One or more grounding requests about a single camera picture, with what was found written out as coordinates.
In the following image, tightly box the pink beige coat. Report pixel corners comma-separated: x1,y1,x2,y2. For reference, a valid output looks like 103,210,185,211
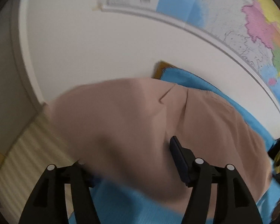
47,78,272,214

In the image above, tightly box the blue bed sheet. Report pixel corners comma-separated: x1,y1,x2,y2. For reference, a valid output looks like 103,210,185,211
90,68,280,223

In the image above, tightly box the wooden bed frame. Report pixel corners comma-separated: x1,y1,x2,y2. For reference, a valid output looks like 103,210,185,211
152,61,176,79

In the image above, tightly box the colourful wall map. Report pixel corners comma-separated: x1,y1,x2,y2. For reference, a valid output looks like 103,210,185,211
97,0,280,107

